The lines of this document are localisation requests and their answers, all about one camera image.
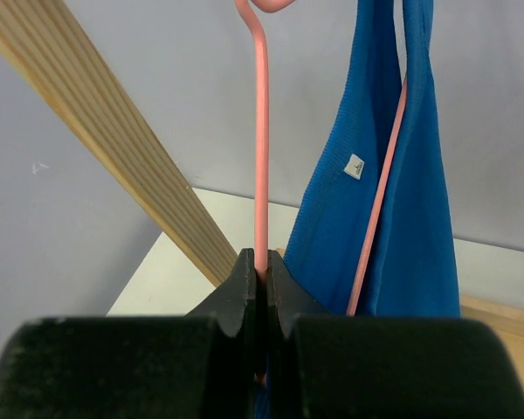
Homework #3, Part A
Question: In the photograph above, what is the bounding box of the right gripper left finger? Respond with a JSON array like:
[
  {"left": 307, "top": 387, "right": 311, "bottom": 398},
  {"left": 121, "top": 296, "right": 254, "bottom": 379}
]
[{"left": 0, "top": 249, "right": 256, "bottom": 418}]

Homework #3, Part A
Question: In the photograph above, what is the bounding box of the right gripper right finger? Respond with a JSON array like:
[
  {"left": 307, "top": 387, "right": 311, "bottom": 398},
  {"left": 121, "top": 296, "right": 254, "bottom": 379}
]
[{"left": 266, "top": 251, "right": 524, "bottom": 418}]

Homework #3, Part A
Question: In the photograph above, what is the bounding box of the blue tank top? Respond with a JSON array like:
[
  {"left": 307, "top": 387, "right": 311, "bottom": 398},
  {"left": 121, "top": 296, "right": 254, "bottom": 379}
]
[{"left": 284, "top": 1, "right": 460, "bottom": 318}]

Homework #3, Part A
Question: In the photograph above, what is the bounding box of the pink hanger of blue top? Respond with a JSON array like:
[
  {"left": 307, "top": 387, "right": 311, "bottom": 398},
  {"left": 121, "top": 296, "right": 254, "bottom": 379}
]
[{"left": 234, "top": 0, "right": 410, "bottom": 385}]

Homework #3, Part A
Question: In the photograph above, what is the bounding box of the wooden clothes rack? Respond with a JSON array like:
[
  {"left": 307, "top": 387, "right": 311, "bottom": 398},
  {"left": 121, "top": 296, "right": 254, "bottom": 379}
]
[{"left": 0, "top": 0, "right": 524, "bottom": 346}]

